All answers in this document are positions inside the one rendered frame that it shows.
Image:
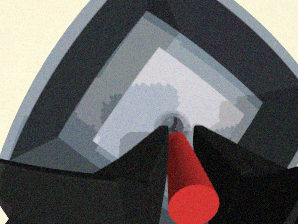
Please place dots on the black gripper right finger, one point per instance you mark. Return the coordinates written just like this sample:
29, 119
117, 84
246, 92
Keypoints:
252, 189

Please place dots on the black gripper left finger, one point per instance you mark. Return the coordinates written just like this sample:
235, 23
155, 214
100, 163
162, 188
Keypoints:
128, 191

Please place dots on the red peg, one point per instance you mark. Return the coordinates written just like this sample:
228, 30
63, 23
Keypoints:
191, 196

